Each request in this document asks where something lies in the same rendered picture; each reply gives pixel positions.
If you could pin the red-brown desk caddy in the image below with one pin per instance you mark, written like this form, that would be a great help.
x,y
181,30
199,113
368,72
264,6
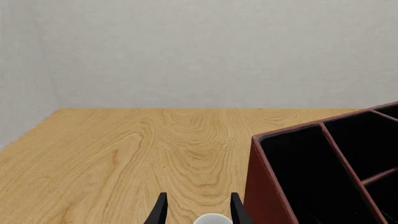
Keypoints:
x,y
326,168

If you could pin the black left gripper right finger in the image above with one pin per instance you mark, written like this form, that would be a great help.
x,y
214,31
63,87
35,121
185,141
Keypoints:
x,y
238,212

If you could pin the white mug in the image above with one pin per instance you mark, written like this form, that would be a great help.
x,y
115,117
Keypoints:
x,y
212,219

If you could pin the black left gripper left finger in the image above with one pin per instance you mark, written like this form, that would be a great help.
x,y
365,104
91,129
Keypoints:
x,y
159,212

